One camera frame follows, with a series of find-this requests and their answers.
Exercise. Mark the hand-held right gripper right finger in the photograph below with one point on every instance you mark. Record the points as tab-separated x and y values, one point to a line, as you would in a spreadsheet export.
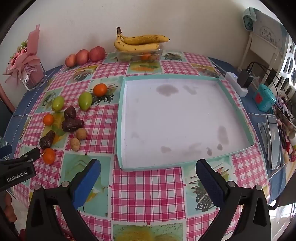
209	180

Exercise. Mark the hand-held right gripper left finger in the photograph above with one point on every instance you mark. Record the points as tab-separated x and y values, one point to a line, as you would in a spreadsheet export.
87	180

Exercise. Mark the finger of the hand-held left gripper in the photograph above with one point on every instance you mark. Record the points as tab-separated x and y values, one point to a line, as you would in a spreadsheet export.
5	151
27	156

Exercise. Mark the orange tangerine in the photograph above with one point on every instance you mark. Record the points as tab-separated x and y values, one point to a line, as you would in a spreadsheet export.
146	56
48	155
100	90
48	119

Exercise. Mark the dark brown wrinkled date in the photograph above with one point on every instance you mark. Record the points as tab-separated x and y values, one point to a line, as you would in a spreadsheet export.
70	112
47	139
72	125

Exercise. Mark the brown longan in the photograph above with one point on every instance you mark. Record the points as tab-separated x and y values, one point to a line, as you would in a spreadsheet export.
81	134
75	144

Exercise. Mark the green jujube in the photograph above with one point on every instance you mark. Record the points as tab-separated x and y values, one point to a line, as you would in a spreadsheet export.
57	103
85	100

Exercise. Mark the white tray teal rim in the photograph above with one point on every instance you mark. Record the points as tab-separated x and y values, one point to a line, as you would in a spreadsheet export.
173	120

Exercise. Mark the person's left hand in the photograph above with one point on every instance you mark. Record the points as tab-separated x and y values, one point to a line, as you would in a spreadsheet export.
9	209

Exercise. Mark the pink checked tablecloth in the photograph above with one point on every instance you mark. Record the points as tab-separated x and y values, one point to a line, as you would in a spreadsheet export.
143	185

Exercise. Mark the silver metal tool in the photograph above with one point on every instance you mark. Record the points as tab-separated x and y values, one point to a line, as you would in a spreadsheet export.
263	136

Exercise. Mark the grey smartphone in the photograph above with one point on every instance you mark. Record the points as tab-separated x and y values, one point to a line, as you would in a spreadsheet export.
274	139

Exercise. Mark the clear acrylic vase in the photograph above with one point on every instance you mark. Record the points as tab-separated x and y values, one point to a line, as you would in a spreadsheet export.
34	77

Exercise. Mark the colourful small clutter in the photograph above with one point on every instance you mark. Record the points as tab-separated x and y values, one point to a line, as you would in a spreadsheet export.
285	125

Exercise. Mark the pink flower bouquet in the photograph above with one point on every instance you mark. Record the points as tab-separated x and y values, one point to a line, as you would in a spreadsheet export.
25	53

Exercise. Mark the teal device red label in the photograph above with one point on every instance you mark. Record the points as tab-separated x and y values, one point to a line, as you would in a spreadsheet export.
264	97

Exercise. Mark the small red apple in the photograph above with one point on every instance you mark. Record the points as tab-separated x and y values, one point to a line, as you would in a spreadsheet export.
70	60

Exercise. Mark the white power strip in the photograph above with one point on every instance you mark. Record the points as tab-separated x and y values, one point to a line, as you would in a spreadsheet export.
231	77

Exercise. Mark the black charger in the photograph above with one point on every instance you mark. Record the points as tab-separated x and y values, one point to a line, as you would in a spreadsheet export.
245	78

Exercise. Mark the medium red apple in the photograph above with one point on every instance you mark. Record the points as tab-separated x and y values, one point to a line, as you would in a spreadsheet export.
82	57

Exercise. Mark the large red apple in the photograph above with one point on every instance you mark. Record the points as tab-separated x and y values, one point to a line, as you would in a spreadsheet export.
97	53

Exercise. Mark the green fruit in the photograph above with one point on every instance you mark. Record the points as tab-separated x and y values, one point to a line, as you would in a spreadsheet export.
126	56

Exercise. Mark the clear plastic container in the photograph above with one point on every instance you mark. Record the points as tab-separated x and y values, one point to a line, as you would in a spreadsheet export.
155	54

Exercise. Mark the white wooden chair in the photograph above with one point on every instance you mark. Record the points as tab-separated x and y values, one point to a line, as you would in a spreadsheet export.
254	48

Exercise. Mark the white lattice rack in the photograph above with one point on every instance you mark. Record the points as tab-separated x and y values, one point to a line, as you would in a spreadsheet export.
289	64

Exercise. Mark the yellow banana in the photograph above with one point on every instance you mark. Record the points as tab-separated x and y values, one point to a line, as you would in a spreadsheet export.
143	39
136	47

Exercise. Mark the teal patterned bag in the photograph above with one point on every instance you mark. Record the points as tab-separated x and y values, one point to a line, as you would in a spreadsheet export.
248	19

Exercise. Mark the pale printed cloth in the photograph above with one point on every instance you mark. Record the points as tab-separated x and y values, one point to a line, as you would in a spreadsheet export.
268	25

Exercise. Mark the brown curved wooden rail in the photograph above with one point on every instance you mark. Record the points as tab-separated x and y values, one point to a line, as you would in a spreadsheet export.
5	97

